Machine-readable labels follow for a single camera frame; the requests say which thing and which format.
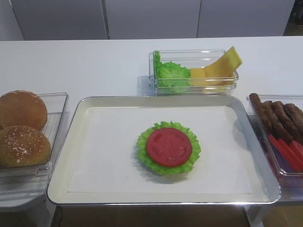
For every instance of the clear plastic bun container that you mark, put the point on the clear plastic bun container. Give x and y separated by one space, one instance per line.
55 130

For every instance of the red tomato slice front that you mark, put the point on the red tomato slice front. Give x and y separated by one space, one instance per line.
297 148

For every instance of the sesame bun top right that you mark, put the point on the sesame bun top right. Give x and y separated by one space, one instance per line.
23 146

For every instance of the plain brown bun half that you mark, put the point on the plain brown bun half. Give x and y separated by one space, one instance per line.
22 108

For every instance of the brown meat patty far left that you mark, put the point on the brown meat patty far left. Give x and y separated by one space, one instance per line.
264 112

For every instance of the brown meat patty middle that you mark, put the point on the brown meat patty middle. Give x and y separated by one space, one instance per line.
286 121

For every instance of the clear plastic lettuce cheese container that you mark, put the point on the clear plastic lettuce cheese container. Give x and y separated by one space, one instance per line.
189 59

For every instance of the red tomato slice middle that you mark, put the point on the red tomato slice middle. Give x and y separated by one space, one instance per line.
290 152

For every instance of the brown meat patty back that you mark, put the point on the brown meat patty back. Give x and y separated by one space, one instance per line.
276 124

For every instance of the upright yellow cheese slice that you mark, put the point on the upright yellow cheese slice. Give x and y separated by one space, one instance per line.
225 65

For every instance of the green lettuce leaf on tray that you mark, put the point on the green lettuce leaf on tray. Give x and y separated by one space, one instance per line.
162 170

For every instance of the green lettuce in container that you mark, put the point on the green lettuce in container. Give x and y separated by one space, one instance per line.
170 74

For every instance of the clear plastic patty tomato container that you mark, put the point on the clear plastic patty tomato container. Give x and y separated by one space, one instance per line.
286 176

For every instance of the silver metal baking tray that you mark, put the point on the silver metal baking tray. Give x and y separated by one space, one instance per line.
99 160

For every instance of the red tomato slice on tray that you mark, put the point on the red tomato slice on tray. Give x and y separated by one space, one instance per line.
169 147

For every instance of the brown meat patty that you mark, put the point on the brown meat patty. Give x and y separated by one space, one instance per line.
296 115
286 121
264 112
276 124

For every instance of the brown meat patty front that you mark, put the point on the brown meat patty front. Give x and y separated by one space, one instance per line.
296 115

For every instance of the flat yellow cheese slice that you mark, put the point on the flat yellow cheese slice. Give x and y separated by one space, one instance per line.
198 78

